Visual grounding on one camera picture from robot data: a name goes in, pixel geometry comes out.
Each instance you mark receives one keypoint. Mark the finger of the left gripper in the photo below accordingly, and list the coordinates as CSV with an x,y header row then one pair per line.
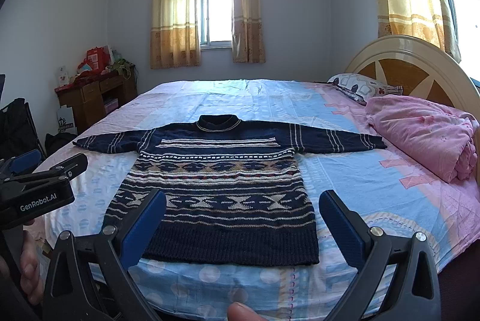
x,y
17,172

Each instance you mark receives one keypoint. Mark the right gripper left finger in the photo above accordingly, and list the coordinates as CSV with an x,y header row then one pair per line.
x,y
70,291

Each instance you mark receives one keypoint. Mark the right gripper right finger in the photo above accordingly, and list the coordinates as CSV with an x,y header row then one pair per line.
x,y
413,292

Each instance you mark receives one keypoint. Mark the navy patterned knit sweater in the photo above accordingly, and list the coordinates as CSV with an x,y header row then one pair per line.
x,y
234,191

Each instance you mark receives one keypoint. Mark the person's left hand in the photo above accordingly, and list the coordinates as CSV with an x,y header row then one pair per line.
x,y
30,280

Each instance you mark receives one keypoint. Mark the person's right hand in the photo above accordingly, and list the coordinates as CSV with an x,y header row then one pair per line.
x,y
240,312

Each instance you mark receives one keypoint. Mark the black bag on chair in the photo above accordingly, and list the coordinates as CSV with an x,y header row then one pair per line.
x,y
18,133

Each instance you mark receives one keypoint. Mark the white paper bag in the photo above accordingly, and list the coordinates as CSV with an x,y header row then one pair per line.
x,y
66,121

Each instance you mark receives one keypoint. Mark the brown wooden desk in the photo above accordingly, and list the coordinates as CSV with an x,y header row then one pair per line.
x,y
95,97

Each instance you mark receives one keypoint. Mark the white card on desk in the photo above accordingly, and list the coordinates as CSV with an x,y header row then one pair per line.
x,y
62,76

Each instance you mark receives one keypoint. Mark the red gift bag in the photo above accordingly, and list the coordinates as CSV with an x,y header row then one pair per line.
x,y
96,62

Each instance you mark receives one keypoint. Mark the green item on desk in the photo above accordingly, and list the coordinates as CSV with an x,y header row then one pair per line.
x,y
123,68

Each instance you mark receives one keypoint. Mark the pink folded quilt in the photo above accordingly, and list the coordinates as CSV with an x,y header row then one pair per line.
x,y
438,137

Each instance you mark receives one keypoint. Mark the left yellow curtain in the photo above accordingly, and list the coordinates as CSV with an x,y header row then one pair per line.
x,y
174,34

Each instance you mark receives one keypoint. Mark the patterned pillow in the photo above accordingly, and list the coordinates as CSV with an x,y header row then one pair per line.
x,y
361,88

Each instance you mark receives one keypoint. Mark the cream wooden headboard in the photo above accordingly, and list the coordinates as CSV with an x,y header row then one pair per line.
x,y
423,71

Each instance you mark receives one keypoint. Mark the right yellow curtain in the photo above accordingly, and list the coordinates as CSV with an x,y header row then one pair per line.
x,y
247,32

